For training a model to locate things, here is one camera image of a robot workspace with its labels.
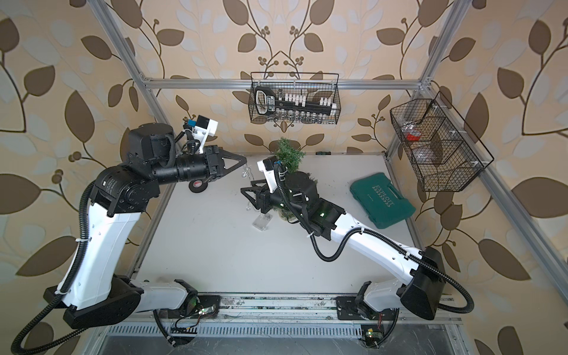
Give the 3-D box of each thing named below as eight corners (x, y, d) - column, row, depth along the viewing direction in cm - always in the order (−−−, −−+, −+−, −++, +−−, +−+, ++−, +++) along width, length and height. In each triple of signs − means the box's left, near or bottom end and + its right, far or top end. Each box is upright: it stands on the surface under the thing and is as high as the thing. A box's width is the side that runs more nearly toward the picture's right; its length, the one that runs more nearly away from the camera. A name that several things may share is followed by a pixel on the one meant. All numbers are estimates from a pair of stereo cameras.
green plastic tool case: (378, 231, 92) (380, 227, 89) (346, 187, 107) (348, 182, 104) (416, 215, 97) (420, 211, 94) (381, 175, 112) (383, 170, 109)
